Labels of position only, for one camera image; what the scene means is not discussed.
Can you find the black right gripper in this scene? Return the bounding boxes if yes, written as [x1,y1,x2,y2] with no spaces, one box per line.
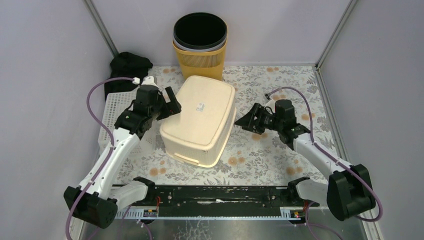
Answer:
[234,103,283,136]

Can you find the cream large plastic basket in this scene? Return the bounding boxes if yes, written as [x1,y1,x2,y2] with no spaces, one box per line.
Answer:
[159,75,237,168]

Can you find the white perforated plastic basket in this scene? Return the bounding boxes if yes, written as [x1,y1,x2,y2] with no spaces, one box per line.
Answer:
[97,90,159,158]

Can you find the grey bin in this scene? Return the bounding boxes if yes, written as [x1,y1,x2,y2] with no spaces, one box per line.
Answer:
[172,37,227,53]

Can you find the black bin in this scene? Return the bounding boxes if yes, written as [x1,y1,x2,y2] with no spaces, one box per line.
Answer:
[173,12,228,49]

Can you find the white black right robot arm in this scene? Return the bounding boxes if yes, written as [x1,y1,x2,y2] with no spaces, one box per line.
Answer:
[234,99,377,221]

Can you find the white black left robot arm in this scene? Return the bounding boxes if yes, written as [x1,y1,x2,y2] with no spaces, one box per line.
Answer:
[63,83,182,229]

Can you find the floral patterned table mat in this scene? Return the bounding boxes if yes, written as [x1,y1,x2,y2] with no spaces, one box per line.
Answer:
[114,66,337,186]

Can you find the yellow perforated waste bin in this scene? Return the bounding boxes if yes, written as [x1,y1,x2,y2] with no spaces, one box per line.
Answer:
[172,40,227,81]

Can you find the black crumpled cloth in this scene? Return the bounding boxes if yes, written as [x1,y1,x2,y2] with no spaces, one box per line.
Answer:
[104,52,153,100]

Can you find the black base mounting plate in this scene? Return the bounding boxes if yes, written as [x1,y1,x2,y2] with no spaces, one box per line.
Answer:
[133,185,307,219]

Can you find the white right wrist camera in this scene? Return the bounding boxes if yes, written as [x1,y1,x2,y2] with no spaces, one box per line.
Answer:
[265,93,276,113]

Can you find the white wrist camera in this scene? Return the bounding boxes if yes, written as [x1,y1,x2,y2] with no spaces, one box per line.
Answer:
[132,76,159,91]
[265,93,276,113]

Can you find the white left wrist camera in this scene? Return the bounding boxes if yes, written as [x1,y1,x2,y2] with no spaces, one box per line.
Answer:
[132,76,159,91]

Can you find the aluminium frame rails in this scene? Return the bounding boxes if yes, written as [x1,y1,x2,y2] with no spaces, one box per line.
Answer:
[64,0,385,240]

